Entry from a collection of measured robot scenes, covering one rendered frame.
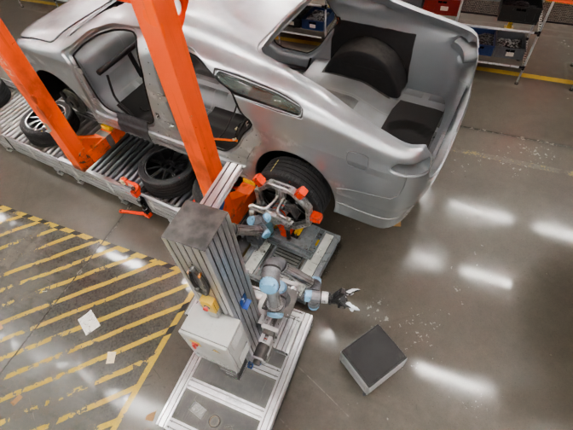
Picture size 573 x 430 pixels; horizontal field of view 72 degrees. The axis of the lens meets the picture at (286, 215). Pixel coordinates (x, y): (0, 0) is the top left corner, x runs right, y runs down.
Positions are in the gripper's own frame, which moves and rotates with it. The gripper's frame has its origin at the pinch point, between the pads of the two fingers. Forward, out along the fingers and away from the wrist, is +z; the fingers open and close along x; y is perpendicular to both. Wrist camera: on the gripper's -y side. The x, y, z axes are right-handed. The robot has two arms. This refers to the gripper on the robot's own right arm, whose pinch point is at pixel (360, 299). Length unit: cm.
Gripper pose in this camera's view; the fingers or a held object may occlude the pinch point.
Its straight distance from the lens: 261.2
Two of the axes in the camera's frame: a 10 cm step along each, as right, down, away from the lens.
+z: 9.9, 0.7, -1.3
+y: 0.5, 7.0, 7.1
